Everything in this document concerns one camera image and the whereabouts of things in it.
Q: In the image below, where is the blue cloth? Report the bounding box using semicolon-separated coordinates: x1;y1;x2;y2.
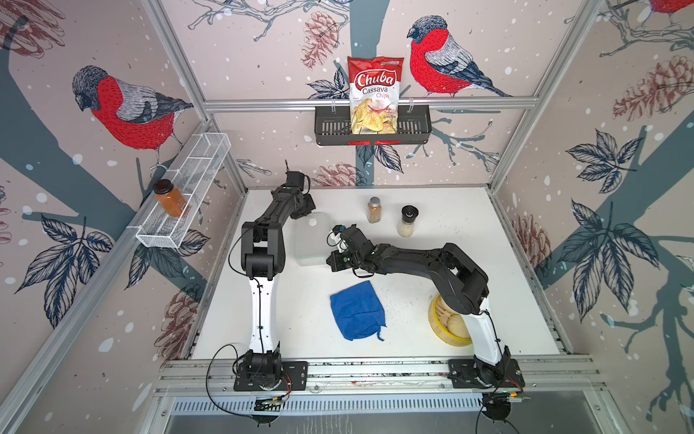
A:
330;280;387;341

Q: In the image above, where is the white wire mesh shelf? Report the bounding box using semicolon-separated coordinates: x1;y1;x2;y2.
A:
136;132;231;249

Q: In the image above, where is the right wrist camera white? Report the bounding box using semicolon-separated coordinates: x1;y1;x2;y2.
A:
327;225;351;252

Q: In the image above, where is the clear plastic lunch box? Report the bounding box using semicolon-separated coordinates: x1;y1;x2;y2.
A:
294;213;334;267

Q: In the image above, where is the aluminium front rail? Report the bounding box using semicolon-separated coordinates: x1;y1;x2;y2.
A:
152;354;607;396

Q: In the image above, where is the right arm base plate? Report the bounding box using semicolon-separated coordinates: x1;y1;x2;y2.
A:
447;358;525;390

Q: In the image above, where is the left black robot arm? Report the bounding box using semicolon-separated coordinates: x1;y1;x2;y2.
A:
237;170;316;389

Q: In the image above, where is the black cable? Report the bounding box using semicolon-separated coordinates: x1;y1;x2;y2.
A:
475;379;522;434
204;342;288;421

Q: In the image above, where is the right black cable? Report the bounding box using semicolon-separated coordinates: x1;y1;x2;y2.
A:
475;379;522;434

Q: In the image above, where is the black cap salt shaker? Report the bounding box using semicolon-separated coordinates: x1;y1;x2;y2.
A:
398;205;419;238

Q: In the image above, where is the orange sauce bottle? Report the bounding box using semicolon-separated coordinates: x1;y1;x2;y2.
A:
153;178;188;218

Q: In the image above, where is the brown spice jar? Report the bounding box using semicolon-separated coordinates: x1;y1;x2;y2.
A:
368;196;382;224

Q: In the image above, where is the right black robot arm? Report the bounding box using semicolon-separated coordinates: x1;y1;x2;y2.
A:
326;224;511;389

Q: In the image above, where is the left black cable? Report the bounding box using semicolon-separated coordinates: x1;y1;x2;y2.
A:
204;342;288;421

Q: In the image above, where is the red cassava chips bag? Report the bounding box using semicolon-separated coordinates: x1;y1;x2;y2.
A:
348;57;404;135

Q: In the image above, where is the black wall basket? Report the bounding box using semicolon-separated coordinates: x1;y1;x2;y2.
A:
314;106;433;146

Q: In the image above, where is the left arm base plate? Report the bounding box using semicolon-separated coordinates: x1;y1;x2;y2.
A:
233;361;308;392

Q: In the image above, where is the lower white steamed bun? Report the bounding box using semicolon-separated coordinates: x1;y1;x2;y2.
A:
446;315;470;339

